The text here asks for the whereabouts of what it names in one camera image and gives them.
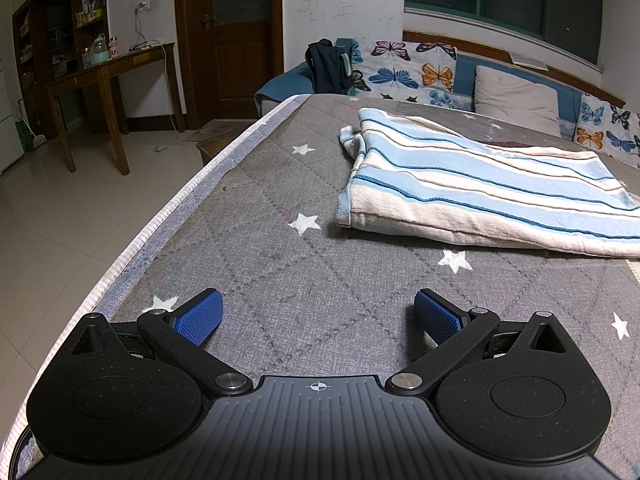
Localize white refrigerator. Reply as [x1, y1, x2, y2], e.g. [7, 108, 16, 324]
[0, 52, 26, 173]

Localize low wooden stool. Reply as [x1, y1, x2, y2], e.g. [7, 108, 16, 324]
[196, 120, 261, 166]

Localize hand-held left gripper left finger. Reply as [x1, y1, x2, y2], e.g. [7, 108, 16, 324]
[70, 287, 253, 397]

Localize butterfly print cover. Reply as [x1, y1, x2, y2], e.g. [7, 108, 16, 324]
[575, 92, 640, 162]
[347, 40, 476, 112]

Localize blue sofa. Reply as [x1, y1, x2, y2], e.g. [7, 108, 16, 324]
[255, 37, 640, 171]

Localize flat book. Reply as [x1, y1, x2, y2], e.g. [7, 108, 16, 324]
[512, 52, 549, 70]

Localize dark blue backpack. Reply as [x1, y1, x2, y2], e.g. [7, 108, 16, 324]
[306, 39, 354, 95]

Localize wooden shelf cabinet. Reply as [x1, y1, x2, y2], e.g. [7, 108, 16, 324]
[12, 0, 108, 138]

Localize brown wooden door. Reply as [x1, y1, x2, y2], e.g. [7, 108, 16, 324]
[174, 0, 285, 131]

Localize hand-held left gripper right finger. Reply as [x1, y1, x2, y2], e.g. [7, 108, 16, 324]
[391, 288, 576, 397]

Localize blue white striped garment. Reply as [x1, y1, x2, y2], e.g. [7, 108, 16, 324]
[336, 107, 640, 259]

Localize grey star-print mattress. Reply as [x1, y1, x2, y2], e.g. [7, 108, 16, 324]
[15, 94, 640, 480]

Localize wooden desk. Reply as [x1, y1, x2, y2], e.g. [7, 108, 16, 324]
[46, 42, 187, 176]

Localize grey pillow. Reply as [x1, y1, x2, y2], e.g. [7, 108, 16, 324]
[472, 65, 561, 137]

